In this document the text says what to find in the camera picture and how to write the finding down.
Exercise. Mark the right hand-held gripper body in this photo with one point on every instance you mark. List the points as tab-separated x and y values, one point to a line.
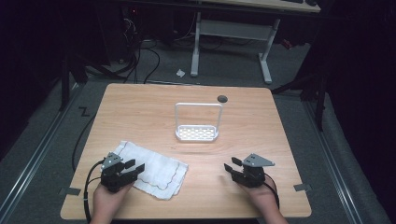
251	172

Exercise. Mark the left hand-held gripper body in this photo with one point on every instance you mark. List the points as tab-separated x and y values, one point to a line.
114	174

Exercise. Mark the white dish cloth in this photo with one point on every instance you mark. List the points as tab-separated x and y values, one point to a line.
152	172

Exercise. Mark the white towel rack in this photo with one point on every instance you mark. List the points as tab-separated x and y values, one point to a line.
198	122

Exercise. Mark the grey tape strip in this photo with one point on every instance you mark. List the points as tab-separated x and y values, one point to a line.
69	191
302	187

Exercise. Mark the black round table grommet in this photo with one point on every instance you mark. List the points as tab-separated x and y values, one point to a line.
222	99

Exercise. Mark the white paper scrap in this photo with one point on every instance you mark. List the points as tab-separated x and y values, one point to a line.
180	73

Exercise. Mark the black metal stand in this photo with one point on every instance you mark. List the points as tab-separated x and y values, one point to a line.
314	90
70	77

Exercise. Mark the metal floor rail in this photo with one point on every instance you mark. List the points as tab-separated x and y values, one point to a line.
333	165
34	149

